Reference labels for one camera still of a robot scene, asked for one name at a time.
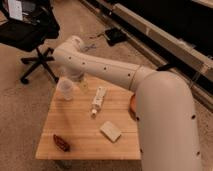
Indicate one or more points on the translucent yellowish gripper finger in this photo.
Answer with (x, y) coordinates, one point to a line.
(83, 85)

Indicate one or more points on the white ceramic cup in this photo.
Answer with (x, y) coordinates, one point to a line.
(65, 86)

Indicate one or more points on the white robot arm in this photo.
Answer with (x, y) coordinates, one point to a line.
(165, 108)

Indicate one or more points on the white tube bottle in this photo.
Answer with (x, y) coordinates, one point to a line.
(98, 100)

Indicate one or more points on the wooden table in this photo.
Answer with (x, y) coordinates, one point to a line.
(71, 121)

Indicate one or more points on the orange bowl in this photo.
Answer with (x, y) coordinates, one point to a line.
(133, 104)

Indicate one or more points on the black object on floor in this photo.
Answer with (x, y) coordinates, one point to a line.
(115, 36)

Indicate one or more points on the dark red small object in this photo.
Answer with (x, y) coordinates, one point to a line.
(62, 144)

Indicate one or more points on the black office chair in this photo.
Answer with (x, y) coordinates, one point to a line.
(37, 25)

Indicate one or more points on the white paper on chair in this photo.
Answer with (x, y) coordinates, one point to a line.
(15, 9)

